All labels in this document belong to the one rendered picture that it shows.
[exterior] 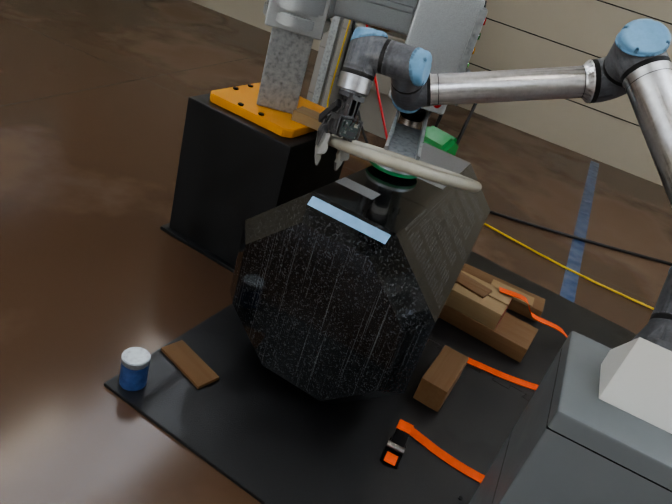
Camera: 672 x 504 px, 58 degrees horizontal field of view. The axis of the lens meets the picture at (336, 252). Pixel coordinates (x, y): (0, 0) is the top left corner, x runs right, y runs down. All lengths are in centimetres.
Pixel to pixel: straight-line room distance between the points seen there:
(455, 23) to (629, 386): 132
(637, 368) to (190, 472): 140
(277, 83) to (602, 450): 208
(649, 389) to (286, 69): 203
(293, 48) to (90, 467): 189
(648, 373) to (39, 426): 183
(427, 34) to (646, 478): 154
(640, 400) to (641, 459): 14
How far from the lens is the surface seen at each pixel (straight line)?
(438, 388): 260
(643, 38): 171
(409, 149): 217
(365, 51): 165
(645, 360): 161
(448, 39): 230
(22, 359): 253
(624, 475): 165
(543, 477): 169
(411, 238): 212
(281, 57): 291
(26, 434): 228
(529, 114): 733
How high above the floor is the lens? 172
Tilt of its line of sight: 30 degrees down
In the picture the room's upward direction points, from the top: 18 degrees clockwise
